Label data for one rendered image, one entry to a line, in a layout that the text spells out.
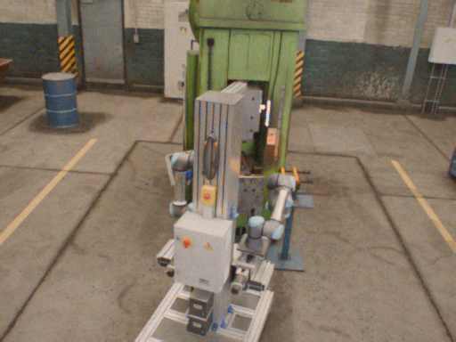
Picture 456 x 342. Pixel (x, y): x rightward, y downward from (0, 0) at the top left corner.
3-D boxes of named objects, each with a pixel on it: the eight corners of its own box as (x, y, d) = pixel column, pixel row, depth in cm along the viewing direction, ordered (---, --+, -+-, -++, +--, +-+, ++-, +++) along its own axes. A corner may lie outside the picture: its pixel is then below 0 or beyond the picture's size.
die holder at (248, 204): (261, 215, 442) (264, 176, 423) (224, 215, 437) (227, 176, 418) (251, 190, 492) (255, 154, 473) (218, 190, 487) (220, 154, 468)
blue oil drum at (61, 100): (72, 128, 769) (68, 80, 732) (41, 126, 771) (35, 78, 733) (84, 118, 822) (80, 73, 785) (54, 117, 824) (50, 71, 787)
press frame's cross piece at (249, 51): (270, 81, 403) (274, 28, 383) (226, 79, 397) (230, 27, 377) (260, 70, 442) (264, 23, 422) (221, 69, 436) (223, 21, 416)
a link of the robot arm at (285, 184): (261, 238, 329) (280, 177, 353) (280, 242, 325) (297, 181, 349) (260, 232, 319) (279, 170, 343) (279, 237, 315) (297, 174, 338)
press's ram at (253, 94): (267, 132, 410) (271, 91, 393) (227, 131, 404) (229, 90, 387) (258, 118, 447) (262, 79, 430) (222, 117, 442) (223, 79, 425)
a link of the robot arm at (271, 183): (262, 178, 341) (264, 213, 378) (275, 181, 337) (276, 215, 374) (266, 167, 347) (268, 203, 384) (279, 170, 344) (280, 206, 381)
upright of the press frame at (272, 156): (277, 240, 484) (302, 30, 387) (254, 241, 480) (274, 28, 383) (268, 220, 523) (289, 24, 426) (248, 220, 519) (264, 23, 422)
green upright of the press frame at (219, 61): (218, 242, 474) (230, 27, 377) (194, 243, 470) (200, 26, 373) (214, 221, 514) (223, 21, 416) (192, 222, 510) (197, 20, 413)
